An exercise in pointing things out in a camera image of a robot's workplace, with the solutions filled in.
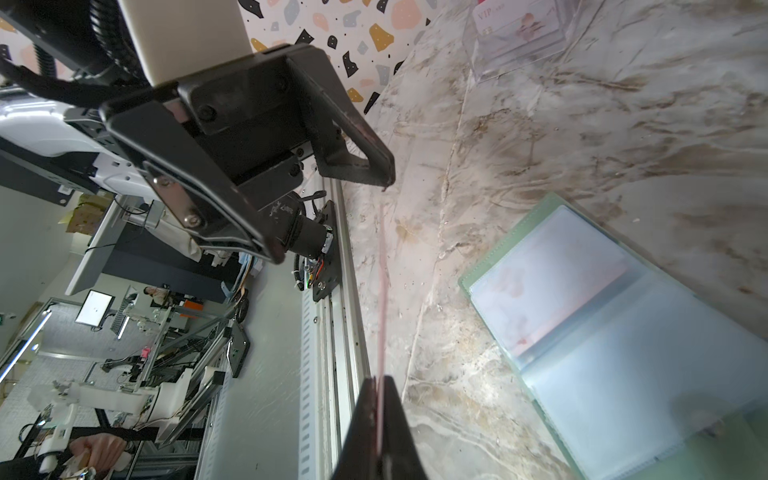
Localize left black corrugated cable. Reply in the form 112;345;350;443
88;0;148;82

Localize aluminium front rail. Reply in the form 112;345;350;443
298;175;370;479

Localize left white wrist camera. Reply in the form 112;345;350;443
118;0;252;87

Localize white pink VIP card in box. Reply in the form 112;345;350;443
471;0;561;43

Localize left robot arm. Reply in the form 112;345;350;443
1;1;396;263

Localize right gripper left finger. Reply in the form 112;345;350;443
332;378;379;480

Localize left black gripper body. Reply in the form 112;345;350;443
100;43;396;263

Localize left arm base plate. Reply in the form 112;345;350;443
308;200;342;302

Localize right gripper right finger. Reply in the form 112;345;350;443
381;376;428;480

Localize clear acrylic card box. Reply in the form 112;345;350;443
462;0;582;83

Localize red card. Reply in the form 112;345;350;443
376;203;389;456

